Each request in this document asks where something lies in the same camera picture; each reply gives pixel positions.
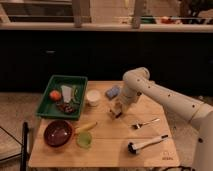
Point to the black chair frame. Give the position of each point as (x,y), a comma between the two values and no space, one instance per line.
(24,153)

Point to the silver fork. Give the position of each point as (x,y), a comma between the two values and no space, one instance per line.
(139,125)

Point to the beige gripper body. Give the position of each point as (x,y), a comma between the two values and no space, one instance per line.
(118,107)

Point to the green plastic tray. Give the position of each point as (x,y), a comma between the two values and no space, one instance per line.
(48,109)

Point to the orange fruit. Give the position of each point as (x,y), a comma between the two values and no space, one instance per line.
(55,95)

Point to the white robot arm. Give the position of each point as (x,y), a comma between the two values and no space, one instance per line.
(199,114)

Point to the dark red bowl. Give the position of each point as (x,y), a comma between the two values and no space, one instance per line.
(58,133)

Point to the yellow banana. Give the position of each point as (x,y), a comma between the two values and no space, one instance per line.
(85,127)

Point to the white cup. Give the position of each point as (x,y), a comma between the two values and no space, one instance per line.
(93,97)

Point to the white handled black brush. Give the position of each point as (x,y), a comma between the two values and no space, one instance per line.
(134,148)

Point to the green plastic cup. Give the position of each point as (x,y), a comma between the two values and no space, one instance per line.
(84,140)

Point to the green chili pepper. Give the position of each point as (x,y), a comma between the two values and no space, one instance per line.
(75,92)

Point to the blue sponge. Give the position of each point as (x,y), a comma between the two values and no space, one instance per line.
(112,92)

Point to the dark brown chocolate cookie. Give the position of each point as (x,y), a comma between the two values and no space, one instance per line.
(65,108)

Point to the white folded cloth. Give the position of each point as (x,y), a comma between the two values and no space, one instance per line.
(66,93)

